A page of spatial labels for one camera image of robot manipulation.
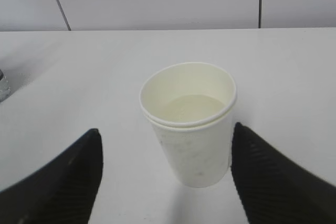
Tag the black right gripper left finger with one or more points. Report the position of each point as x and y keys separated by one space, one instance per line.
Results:
x=62 y=191

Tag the white paper cup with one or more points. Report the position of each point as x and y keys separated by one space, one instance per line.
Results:
x=190 y=108

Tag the clear green-label water bottle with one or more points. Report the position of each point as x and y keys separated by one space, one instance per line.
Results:
x=5 y=90

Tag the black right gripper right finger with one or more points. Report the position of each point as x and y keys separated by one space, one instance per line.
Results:
x=274 y=189

